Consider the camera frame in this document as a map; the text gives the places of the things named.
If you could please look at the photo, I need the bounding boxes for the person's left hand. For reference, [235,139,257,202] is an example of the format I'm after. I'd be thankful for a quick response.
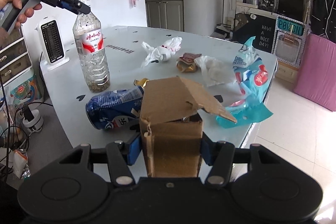
[1,0,42,37]

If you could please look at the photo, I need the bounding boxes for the black vest on hanger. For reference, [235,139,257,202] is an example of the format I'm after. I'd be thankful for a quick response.
[310,0,336,43]

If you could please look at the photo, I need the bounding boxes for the clear plastic water bottle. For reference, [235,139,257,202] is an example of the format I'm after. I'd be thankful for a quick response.
[73,12,110,93]

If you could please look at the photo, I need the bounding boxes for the brown cardboard box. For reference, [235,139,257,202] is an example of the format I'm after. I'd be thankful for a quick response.
[139,77,237,178]

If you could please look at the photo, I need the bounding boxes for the red gold cigarette pack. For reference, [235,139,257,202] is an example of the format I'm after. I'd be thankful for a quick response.
[177,53,201,73]

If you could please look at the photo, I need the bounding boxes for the white drawer unit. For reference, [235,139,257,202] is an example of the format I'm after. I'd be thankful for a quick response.
[1,28,32,86]

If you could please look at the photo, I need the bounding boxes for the crushed blue soda can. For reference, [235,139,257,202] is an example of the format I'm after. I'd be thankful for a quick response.
[85,86,144,130]

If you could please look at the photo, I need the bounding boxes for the black have a nice day board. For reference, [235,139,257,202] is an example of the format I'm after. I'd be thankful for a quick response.
[232,12,276,53]

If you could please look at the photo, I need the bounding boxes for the pink folded mattress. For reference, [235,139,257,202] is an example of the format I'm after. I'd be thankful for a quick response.
[293,34,336,111]

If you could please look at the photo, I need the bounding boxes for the blue plastic snack bag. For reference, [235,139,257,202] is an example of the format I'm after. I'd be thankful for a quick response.
[216,36,273,128]

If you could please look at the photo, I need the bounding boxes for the white paper towel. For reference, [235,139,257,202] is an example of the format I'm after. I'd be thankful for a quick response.
[194,56,236,87]

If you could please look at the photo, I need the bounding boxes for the white plastic shopping bag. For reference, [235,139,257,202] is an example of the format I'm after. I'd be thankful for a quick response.
[141,37,182,68]

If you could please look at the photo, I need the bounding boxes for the poison sign pegboard crate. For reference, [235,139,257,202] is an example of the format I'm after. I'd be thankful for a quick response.
[272,15,308,68]

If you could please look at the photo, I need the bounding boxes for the white space heater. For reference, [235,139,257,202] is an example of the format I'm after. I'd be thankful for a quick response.
[35,16,70,71]

